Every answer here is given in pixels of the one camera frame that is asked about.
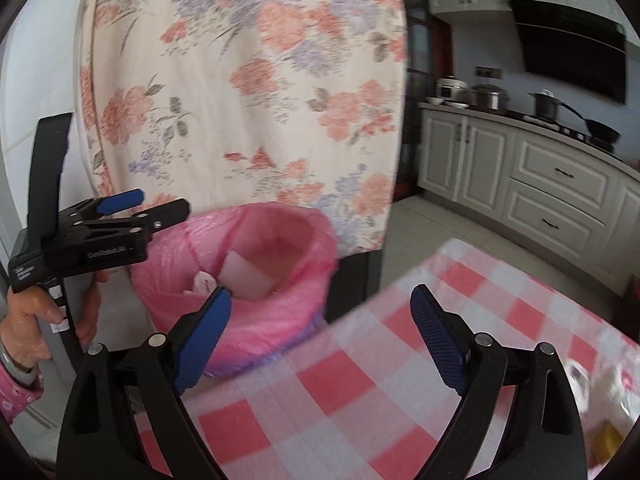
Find person's left hand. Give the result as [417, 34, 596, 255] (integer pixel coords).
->
[0, 272, 111, 372]

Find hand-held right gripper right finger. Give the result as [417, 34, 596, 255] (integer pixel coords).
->
[410, 284, 587, 480]

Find black frying pan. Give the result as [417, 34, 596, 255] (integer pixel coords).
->
[570, 110, 622, 147]

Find black range hood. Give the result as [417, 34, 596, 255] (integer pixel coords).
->
[510, 0, 628, 106]

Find crumpled white packet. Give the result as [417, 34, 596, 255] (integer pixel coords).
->
[566, 360, 592, 411]

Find bin with pink bag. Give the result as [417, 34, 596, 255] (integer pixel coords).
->
[131, 201, 337, 378]

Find black saucepan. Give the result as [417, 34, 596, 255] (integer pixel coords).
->
[529, 89, 588, 122]

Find cream lower kitchen cabinets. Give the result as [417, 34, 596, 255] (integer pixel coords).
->
[417, 102, 640, 301]

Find black gas stove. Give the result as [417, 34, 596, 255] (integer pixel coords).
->
[522, 114, 616, 153]

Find floral printed cloth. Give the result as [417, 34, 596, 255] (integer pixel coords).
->
[75, 0, 408, 256]

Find white rice cooker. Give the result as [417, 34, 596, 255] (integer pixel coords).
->
[436, 76, 471, 103]

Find brown wooden door frame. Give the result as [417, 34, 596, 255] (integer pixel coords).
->
[400, 0, 453, 201]

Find red white checked tablecloth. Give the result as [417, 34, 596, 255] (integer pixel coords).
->
[132, 237, 640, 480]

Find yellow sponge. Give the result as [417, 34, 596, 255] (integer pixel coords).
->
[592, 420, 627, 467]

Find dark furniture panel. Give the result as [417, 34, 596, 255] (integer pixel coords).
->
[327, 249, 385, 322]

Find person's left forearm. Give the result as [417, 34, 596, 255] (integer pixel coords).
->
[0, 347, 46, 427]

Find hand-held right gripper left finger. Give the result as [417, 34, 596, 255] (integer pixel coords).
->
[56, 285, 233, 480]

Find steel pot with lid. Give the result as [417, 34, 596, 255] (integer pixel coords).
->
[471, 84, 511, 112]

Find white foam block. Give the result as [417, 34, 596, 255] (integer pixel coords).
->
[220, 252, 277, 302]

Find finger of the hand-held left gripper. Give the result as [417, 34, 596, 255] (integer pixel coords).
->
[62, 188, 146, 221]
[75, 199, 192, 242]

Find crumpled white plastic wrapper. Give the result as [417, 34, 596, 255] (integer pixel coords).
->
[600, 360, 640, 423]

